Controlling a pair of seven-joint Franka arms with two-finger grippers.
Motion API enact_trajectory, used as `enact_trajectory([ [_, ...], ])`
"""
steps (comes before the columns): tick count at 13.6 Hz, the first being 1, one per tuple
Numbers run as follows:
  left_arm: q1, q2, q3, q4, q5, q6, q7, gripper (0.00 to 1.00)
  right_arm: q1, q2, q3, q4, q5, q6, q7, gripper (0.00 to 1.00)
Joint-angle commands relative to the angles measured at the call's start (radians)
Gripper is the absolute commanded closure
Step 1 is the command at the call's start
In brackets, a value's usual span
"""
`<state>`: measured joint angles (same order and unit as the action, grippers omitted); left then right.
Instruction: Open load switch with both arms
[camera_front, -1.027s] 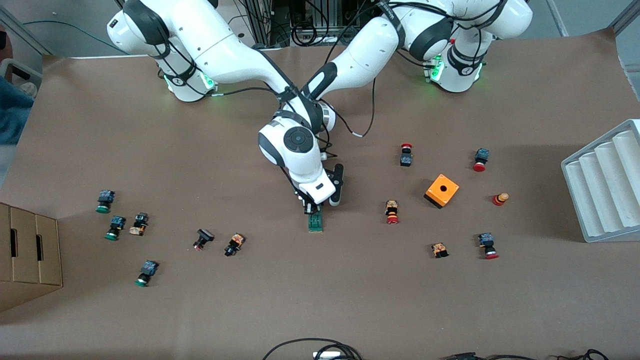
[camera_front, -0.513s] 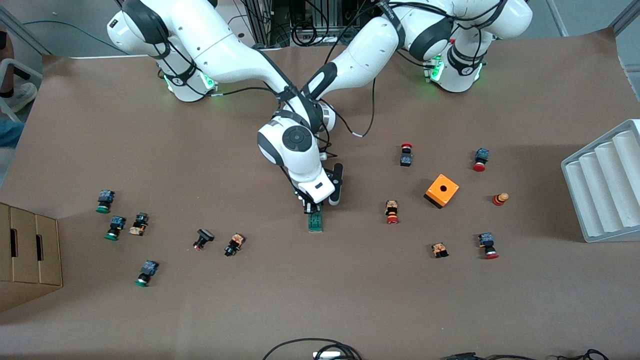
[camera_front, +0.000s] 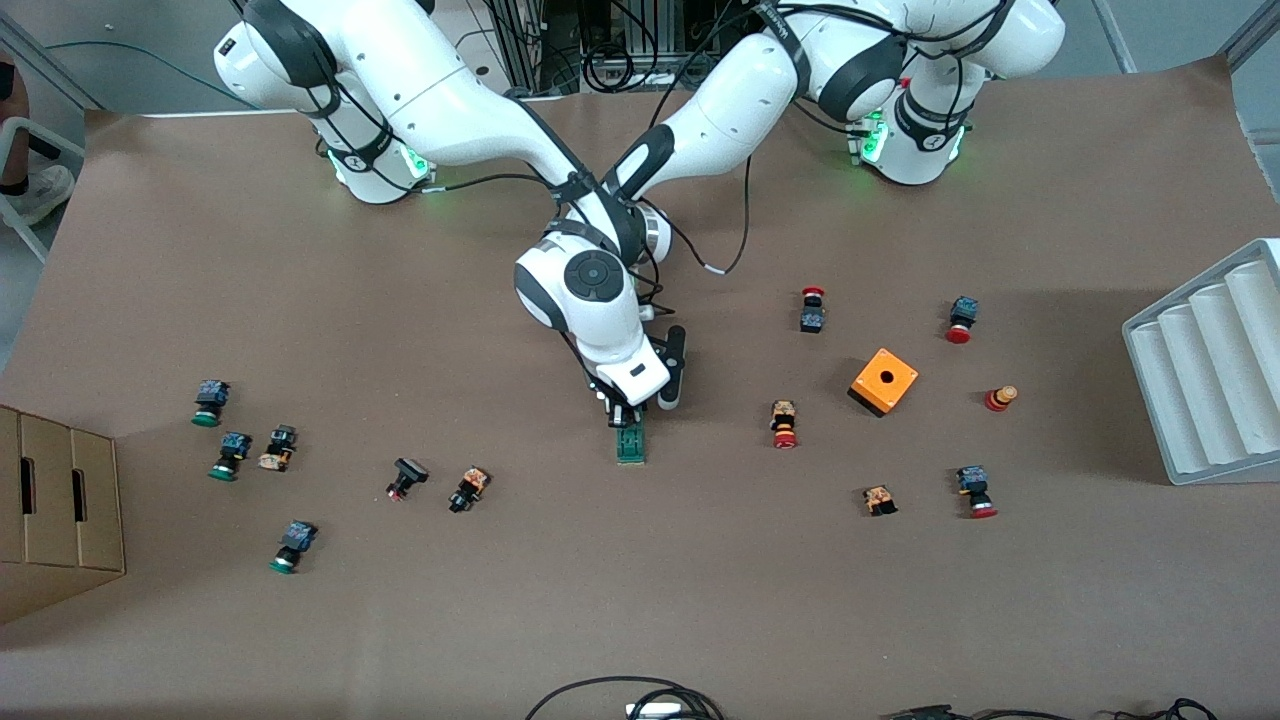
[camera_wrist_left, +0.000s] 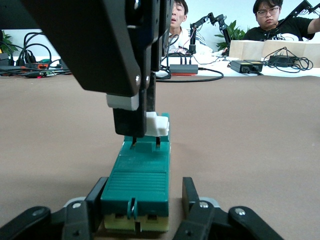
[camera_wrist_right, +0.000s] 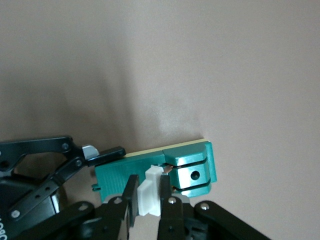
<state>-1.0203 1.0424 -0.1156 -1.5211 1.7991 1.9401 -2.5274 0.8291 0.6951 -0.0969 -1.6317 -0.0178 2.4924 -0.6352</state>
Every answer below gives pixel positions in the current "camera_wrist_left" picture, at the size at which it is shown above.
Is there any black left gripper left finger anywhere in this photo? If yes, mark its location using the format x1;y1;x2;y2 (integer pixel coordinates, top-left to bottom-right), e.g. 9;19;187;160
0;176;109;240

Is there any man with glasses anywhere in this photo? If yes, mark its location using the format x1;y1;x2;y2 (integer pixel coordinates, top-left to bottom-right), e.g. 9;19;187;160
243;0;320;42

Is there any green potted plant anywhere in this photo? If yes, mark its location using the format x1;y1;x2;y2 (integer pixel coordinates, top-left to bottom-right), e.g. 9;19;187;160
0;29;13;56
214;19;247;51

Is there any green load switch white handle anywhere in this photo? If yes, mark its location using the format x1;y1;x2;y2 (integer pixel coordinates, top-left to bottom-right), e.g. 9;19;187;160
99;111;173;235

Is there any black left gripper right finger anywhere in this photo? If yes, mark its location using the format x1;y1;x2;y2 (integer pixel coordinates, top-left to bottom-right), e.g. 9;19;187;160
172;176;285;240

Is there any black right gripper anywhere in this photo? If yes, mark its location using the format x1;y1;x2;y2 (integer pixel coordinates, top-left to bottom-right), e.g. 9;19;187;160
21;0;174;137

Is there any black cable bundle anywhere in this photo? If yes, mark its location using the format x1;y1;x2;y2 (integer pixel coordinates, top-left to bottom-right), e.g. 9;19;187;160
0;31;72;78

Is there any black power adapter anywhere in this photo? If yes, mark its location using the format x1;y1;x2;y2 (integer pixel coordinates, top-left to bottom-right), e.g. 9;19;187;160
243;59;265;73
229;59;251;74
268;54;297;66

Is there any tangled black adapter cable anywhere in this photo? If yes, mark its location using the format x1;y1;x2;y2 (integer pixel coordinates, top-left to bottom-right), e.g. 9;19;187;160
263;46;314;74

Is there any black looped cable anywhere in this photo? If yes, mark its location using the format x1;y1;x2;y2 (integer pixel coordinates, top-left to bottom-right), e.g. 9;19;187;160
156;56;225;83

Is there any orange handled tool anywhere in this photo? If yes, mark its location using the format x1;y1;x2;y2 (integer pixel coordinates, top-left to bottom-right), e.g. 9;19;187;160
17;63;51;71

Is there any grey usb hub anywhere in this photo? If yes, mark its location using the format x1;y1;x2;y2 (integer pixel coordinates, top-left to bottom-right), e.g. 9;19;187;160
169;63;199;76

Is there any folded brown paper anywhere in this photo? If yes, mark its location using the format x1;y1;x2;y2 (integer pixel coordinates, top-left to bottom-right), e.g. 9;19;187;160
228;39;320;62

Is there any man in white shirt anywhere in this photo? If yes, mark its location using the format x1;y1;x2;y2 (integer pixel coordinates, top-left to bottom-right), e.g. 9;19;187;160
163;0;213;55

